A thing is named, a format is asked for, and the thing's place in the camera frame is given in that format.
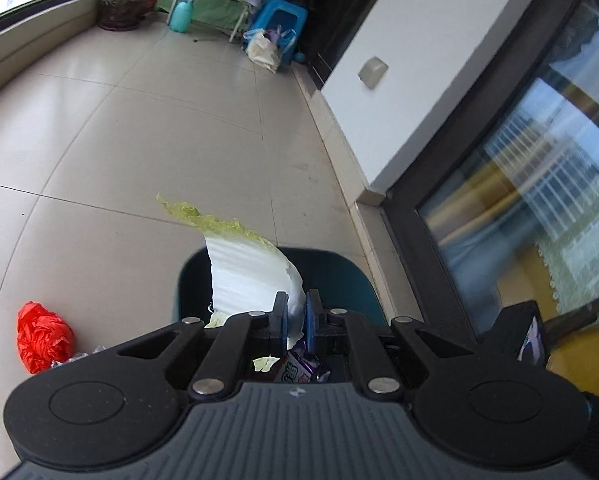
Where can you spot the white plastic bag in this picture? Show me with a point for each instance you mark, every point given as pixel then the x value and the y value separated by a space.
pixel 263 50

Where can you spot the silver foil wrapper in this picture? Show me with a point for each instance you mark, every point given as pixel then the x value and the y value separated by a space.
pixel 87 355

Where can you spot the blue plastic stool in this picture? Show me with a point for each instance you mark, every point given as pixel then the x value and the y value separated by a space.
pixel 282 12

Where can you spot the red plastic bag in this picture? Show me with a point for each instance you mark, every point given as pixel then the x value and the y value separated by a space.
pixel 42 337

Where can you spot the grey wall switch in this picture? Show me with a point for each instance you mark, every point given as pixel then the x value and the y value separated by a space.
pixel 373 72

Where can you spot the sliding glass door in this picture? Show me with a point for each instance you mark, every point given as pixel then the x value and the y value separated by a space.
pixel 529 160

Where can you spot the teal water bottle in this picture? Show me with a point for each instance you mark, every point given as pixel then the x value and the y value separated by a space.
pixel 181 15

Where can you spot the purple snack packet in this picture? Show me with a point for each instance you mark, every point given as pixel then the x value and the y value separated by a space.
pixel 295 369

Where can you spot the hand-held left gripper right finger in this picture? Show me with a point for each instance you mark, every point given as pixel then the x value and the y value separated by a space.
pixel 309 325

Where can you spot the napa cabbage leaf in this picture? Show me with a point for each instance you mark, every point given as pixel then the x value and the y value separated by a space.
pixel 249 275

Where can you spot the teal plastic bin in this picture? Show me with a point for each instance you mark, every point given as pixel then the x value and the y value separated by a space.
pixel 339 280

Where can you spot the potted plant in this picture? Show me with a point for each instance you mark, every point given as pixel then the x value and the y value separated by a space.
pixel 122 7

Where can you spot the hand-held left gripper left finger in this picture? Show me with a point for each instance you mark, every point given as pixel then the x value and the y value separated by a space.
pixel 280 320

